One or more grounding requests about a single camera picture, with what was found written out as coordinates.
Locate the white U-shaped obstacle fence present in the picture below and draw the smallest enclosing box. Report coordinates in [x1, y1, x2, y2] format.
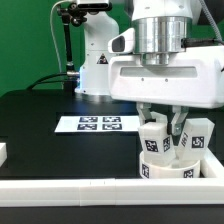
[0, 151, 224, 207]

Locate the black camera stand pole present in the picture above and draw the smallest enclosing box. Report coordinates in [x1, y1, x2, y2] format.
[57, 3, 87, 95]

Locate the white round stool seat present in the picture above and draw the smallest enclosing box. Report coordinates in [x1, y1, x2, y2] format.
[139, 152, 200, 179]

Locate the black cable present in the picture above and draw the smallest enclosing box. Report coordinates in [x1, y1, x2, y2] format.
[26, 72, 79, 91]

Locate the white sheet with tags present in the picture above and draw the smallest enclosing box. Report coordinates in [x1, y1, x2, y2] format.
[55, 116, 140, 133]

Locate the white cable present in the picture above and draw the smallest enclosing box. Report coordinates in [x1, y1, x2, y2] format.
[49, 0, 72, 74]

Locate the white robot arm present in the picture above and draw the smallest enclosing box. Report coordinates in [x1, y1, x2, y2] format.
[77, 0, 224, 135]

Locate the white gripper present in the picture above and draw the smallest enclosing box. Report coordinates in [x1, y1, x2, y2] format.
[109, 46, 224, 136]

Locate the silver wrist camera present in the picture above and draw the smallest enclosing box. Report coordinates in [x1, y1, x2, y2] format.
[108, 28, 135, 54]

